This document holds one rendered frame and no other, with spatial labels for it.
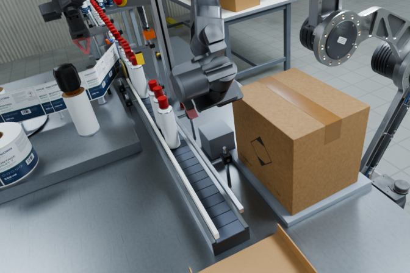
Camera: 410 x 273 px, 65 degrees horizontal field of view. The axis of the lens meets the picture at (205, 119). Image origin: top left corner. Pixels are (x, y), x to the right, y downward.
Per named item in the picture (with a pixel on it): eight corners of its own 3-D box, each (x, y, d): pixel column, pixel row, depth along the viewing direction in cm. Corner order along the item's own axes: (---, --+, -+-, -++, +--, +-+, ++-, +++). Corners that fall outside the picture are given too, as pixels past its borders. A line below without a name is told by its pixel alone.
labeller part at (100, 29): (85, 30, 169) (84, 28, 168) (105, 25, 171) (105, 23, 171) (87, 37, 158) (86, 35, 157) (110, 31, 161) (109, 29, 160)
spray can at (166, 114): (165, 144, 119) (152, 97, 108) (177, 139, 120) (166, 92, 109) (169, 152, 115) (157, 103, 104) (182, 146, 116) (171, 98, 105)
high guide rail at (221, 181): (138, 68, 165) (137, 66, 164) (140, 67, 165) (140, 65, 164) (239, 214, 80) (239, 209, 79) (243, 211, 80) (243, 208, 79)
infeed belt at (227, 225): (111, 57, 214) (110, 52, 212) (124, 53, 216) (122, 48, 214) (218, 251, 84) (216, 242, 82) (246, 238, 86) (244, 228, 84)
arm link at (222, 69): (243, 73, 62) (230, 49, 63) (212, 85, 60) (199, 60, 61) (235, 88, 68) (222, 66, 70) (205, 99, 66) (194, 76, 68)
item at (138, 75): (138, 95, 154) (126, 56, 143) (148, 92, 155) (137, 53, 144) (141, 100, 150) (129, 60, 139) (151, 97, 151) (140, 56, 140)
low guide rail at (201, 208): (127, 81, 166) (125, 78, 164) (129, 81, 166) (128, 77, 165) (215, 239, 81) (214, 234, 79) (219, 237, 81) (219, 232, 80)
